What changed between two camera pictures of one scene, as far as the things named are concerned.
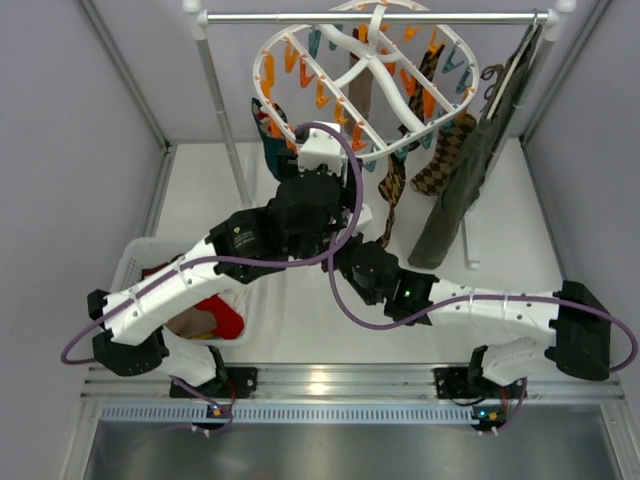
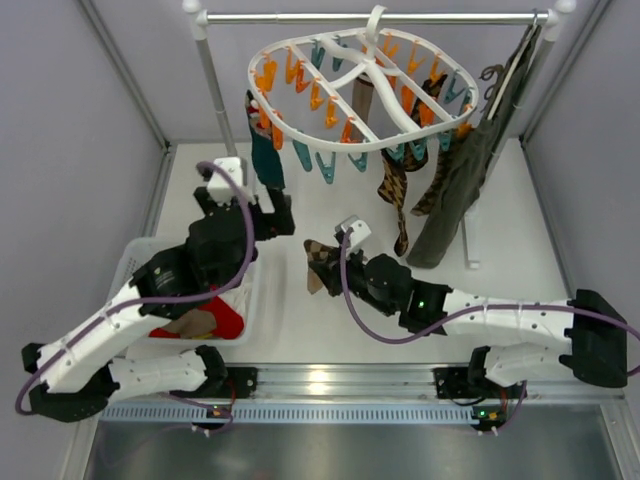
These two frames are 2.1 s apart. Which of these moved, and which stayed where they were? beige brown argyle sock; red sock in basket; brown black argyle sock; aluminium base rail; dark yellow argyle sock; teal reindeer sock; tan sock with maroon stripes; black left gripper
Moved: brown black argyle sock; dark yellow argyle sock; black left gripper; teal reindeer sock; beige brown argyle sock
Stayed: red sock in basket; aluminium base rail; tan sock with maroon stripes
